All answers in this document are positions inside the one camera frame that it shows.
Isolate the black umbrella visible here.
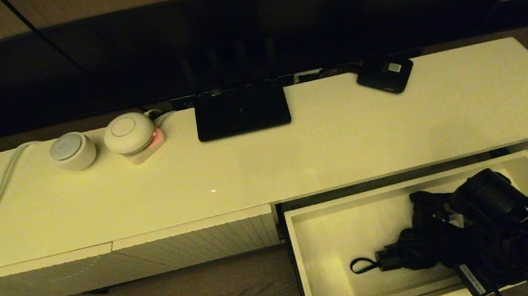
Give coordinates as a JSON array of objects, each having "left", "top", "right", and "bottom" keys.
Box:
[{"left": 341, "top": 176, "right": 528, "bottom": 286}]

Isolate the white ribbed drawer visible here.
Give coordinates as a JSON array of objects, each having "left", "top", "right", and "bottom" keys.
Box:
[{"left": 278, "top": 150, "right": 528, "bottom": 296}]

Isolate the white TV cabinet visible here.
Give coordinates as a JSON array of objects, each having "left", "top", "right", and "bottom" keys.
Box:
[{"left": 0, "top": 34, "right": 528, "bottom": 296}]

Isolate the black set-top box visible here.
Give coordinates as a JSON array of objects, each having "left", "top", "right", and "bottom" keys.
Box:
[{"left": 354, "top": 53, "right": 417, "bottom": 100}]

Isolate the white ribbed cabinet door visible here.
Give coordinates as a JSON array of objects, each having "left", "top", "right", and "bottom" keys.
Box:
[
  {"left": 108, "top": 202, "right": 284, "bottom": 283},
  {"left": 0, "top": 240, "right": 121, "bottom": 296}
]

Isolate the black television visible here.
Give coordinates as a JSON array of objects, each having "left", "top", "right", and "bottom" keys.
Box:
[{"left": 0, "top": 0, "right": 528, "bottom": 146}]

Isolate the white power strip red light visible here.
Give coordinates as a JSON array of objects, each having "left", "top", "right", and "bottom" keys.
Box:
[{"left": 121, "top": 124, "right": 171, "bottom": 167}]

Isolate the white dome device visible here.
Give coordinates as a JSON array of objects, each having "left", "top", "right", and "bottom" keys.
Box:
[{"left": 101, "top": 109, "right": 159, "bottom": 159}]

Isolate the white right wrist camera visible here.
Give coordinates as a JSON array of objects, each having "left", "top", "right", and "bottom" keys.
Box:
[{"left": 452, "top": 257, "right": 492, "bottom": 296}]

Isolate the black television base plate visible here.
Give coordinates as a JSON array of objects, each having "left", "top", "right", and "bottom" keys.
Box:
[{"left": 191, "top": 78, "right": 294, "bottom": 144}]

